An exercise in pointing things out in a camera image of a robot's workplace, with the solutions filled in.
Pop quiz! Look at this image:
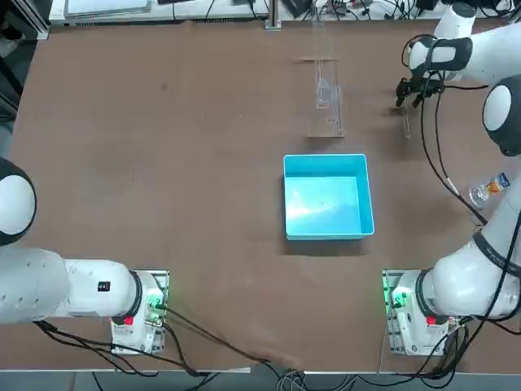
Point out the blue plastic bin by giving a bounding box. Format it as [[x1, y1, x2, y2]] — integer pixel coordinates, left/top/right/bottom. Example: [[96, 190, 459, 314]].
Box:
[[282, 152, 376, 242]]

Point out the black aluminium frame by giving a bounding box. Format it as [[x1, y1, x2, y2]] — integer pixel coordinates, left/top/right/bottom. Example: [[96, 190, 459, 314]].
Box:
[[0, 0, 52, 121]]

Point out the grey flat laptop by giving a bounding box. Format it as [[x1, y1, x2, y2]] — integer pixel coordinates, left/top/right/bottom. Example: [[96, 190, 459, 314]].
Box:
[[63, 0, 154, 18]]

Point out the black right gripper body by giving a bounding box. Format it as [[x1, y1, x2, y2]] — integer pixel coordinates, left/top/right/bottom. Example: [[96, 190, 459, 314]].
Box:
[[406, 69, 444, 95]]

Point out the clear bottle with blue cap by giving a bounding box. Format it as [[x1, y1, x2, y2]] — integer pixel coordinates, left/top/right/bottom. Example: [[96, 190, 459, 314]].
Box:
[[467, 171, 512, 211]]

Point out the black base cable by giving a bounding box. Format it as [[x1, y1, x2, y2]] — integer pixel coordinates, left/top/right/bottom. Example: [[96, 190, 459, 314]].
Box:
[[32, 301, 295, 376]]

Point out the clear glass thermometer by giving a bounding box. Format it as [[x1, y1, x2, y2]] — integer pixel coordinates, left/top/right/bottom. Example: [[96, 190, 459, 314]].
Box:
[[401, 103, 413, 140]]

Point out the clear acrylic tiered rack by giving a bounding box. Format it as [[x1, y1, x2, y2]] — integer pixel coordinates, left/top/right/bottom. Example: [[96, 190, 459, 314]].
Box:
[[295, 7, 347, 139]]

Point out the silver aluminium profile post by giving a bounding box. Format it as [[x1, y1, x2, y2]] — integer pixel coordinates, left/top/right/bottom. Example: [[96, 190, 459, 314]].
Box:
[[265, 0, 282, 30]]

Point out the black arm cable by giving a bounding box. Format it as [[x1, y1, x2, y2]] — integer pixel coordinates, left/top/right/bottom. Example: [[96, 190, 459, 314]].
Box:
[[401, 34, 489, 227]]

